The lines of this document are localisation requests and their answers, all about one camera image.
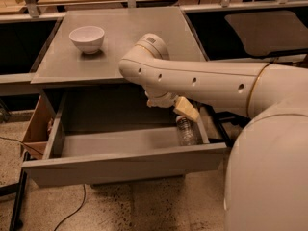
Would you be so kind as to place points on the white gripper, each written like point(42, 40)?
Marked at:
point(161, 98)

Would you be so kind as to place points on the clear plastic water bottle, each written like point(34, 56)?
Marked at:
point(186, 134)

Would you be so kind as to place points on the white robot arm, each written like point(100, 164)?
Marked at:
point(266, 185)

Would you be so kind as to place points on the grey open top drawer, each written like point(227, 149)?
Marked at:
point(108, 135)

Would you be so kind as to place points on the grey cabinet counter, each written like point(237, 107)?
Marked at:
point(64, 66)

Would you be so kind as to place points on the black office chair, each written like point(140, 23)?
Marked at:
point(263, 32)

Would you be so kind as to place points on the white ceramic bowl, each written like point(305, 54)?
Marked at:
point(88, 39)

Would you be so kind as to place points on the black metal stand leg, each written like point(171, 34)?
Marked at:
point(18, 190)

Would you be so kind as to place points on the grey metal rail frame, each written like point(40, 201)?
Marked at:
point(27, 24)

